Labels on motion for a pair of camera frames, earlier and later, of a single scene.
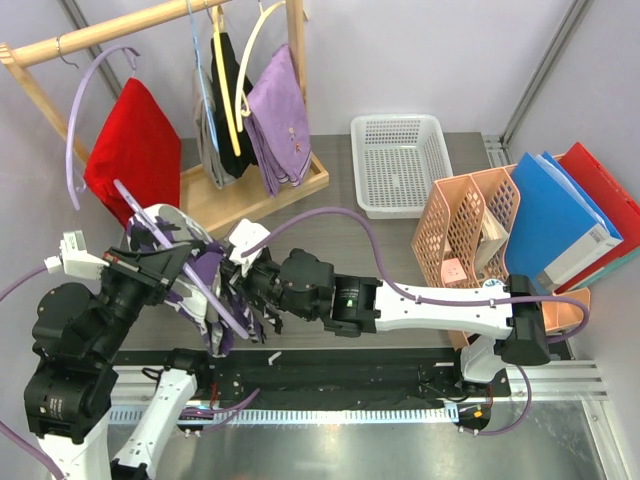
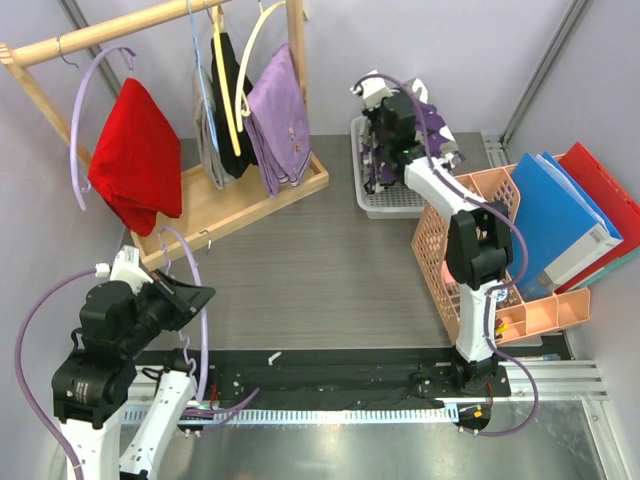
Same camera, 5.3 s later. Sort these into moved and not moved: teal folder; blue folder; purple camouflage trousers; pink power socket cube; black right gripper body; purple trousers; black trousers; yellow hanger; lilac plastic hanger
Moved: lilac plastic hanger; purple camouflage trousers; black right gripper body
Not moved: pink power socket cube; purple trousers; blue folder; yellow hanger; black trousers; teal folder
